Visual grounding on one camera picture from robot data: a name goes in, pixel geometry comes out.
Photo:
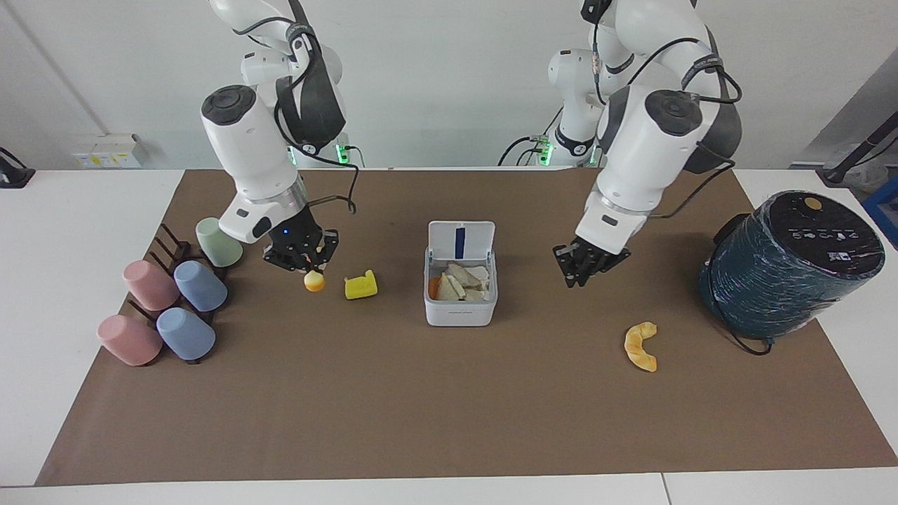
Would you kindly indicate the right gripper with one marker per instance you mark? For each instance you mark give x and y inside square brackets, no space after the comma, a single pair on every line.
[295,231]

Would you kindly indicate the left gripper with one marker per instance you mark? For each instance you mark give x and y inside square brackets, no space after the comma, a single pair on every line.
[595,254]

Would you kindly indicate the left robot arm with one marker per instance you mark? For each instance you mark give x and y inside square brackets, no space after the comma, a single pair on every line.
[649,151]

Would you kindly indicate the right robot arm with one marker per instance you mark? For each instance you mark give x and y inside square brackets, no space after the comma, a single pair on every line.
[245,151]

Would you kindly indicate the orange trash piece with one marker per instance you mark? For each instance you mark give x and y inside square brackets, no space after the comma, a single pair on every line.
[433,287]

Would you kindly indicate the white bin with lid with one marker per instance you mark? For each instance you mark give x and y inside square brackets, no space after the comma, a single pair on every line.
[459,312]

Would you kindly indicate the small yellow orange ball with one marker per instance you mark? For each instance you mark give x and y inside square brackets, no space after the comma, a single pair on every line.
[314,282]

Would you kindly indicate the yellow toy block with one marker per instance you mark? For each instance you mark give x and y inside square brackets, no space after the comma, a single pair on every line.
[360,287]

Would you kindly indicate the pale green cup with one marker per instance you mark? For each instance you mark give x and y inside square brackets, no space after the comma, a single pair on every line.
[219,243]

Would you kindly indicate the toy croissant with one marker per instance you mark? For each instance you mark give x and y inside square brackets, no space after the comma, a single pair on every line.
[638,347]

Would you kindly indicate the blue cup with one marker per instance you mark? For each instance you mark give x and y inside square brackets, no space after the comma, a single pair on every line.
[201,286]
[185,334]

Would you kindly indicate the beige paper scrap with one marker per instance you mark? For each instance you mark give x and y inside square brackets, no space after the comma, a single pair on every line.
[464,275]
[449,289]

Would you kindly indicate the dark brown cup rack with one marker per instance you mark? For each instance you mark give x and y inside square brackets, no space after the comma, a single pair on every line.
[172,245]

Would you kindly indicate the pink cup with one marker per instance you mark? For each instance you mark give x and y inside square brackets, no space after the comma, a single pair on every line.
[149,286]
[129,341]

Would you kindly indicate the dark round wrapped appliance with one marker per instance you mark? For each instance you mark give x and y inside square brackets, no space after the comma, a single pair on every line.
[779,273]

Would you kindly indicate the black stand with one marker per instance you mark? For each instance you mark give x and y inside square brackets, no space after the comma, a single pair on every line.
[859,151]
[14,177]

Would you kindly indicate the blue box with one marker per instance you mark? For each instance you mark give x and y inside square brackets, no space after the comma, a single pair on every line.
[884,207]

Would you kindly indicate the white wall socket box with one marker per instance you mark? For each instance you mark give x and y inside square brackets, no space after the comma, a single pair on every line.
[109,151]

